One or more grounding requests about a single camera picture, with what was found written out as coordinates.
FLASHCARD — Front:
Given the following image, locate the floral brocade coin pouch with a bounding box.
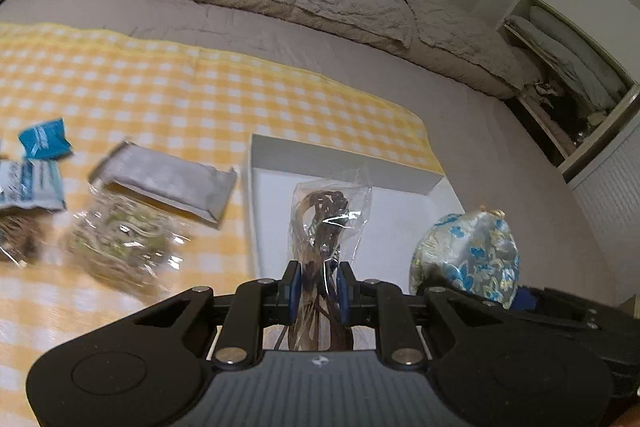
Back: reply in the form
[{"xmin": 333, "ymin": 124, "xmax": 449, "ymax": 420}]
[{"xmin": 409, "ymin": 208, "xmax": 520, "ymax": 309}]

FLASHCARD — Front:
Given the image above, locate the silver foil packet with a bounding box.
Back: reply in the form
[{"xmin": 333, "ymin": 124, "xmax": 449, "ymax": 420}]
[{"xmin": 88, "ymin": 141, "xmax": 238, "ymax": 227}]

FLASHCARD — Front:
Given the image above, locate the bag of cream rubber bands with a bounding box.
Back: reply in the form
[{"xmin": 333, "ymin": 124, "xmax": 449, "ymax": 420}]
[{"xmin": 63, "ymin": 187, "xmax": 190, "ymax": 301}]

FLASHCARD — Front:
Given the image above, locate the bag of dark brown cords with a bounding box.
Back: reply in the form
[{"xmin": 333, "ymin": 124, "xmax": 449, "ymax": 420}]
[{"xmin": 0, "ymin": 212, "xmax": 44, "ymax": 268}]

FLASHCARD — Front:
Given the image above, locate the white blue medicine packet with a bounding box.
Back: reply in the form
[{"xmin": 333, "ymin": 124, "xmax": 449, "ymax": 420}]
[{"xmin": 0, "ymin": 159, "xmax": 66, "ymax": 211}]

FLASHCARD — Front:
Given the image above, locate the small blue sachet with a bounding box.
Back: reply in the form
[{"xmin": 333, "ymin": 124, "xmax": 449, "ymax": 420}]
[{"xmin": 18, "ymin": 118, "xmax": 72, "ymax": 160}]

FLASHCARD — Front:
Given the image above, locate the white cardboard box tray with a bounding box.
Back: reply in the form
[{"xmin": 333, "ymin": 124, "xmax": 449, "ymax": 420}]
[{"xmin": 242, "ymin": 134, "xmax": 463, "ymax": 350}]

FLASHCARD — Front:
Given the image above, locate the grey bed sheet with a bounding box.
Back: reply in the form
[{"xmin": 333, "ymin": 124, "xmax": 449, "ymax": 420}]
[{"xmin": 1, "ymin": 0, "xmax": 617, "ymax": 305}]

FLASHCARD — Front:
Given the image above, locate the folded grey bedding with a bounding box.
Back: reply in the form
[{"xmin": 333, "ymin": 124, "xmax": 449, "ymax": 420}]
[{"xmin": 506, "ymin": 5, "xmax": 627, "ymax": 110}]

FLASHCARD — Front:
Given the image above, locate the white storage cabinet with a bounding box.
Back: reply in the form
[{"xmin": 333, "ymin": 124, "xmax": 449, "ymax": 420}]
[{"xmin": 500, "ymin": 0, "xmax": 639, "ymax": 301}]

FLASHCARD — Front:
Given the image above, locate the yellow checkered blanket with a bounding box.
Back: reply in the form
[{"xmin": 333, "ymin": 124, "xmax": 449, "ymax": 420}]
[{"xmin": 1, "ymin": 24, "xmax": 440, "ymax": 426}]

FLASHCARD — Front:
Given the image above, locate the right beige pillow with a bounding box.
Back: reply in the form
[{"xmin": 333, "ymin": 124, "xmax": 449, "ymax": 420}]
[{"xmin": 406, "ymin": 0, "xmax": 525, "ymax": 91}]

